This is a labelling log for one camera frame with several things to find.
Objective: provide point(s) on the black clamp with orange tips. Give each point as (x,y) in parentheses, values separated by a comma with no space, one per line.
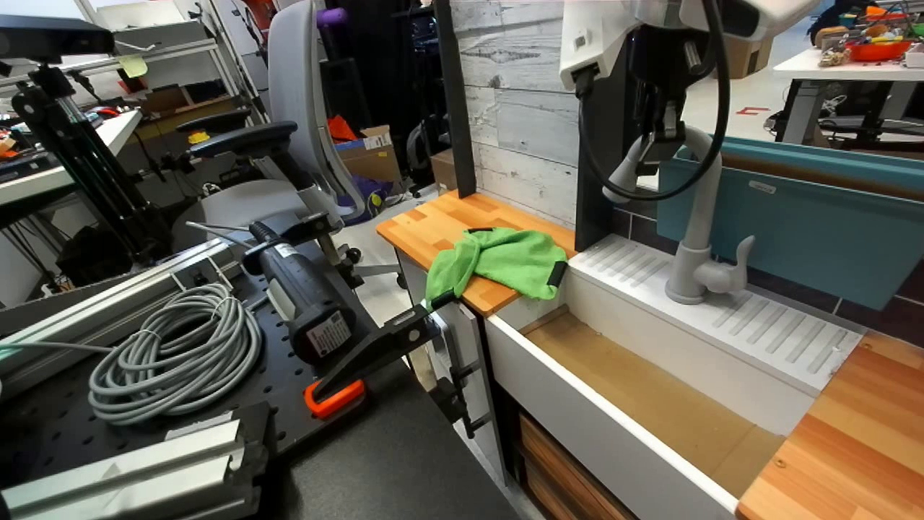
(317,318)

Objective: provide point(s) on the long aluminium rail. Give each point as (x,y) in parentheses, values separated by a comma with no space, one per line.
(104,292)

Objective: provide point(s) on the grey office chair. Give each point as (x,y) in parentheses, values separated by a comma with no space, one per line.
(297,95)

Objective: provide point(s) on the teal planter box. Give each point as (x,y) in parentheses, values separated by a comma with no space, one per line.
(827,232)

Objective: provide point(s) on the cardboard box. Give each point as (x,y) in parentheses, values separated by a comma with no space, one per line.
(371,160)

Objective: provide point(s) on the green microfibre cloth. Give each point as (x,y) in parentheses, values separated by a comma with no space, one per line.
(506,260)

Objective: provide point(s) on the black tripod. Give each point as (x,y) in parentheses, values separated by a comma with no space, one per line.
(86,162)

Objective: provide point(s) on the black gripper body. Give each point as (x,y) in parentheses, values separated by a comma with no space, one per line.
(674,62)

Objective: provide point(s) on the grey gooseneck faucet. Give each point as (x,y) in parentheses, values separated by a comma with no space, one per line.
(700,221)

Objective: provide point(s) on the black metal frame post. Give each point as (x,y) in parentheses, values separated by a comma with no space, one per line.
(454,95)

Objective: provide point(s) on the grey cabinet under counter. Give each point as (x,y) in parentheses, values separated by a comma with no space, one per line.
(462,346)

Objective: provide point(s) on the plain wooden countertop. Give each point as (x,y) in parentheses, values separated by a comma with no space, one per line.
(437,225)

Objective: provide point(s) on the white sink basin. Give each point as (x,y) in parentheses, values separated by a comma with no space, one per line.
(616,422)

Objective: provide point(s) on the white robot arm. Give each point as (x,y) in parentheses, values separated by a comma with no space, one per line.
(607,33)

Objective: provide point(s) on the white table with toys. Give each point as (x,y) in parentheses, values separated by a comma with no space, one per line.
(851,62)

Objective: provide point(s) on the short aluminium extrusion profile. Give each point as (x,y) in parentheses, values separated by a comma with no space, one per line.
(124,472)

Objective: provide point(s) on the grey wood plank backsplash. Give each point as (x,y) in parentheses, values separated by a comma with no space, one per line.
(519,104)

